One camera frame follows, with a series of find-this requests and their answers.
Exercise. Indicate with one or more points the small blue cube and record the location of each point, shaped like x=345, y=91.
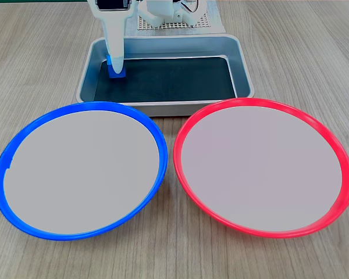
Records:
x=117, y=75

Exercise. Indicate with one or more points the black tray mat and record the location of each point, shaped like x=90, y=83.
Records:
x=174, y=81

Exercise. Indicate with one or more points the steel tray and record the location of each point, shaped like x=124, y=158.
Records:
x=244, y=72

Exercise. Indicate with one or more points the white plate with blue rim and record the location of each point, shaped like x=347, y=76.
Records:
x=81, y=171

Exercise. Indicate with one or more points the white plate with red rim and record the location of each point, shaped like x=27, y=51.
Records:
x=261, y=168

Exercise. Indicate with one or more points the pale perforated base plate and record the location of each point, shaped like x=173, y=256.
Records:
x=212, y=24

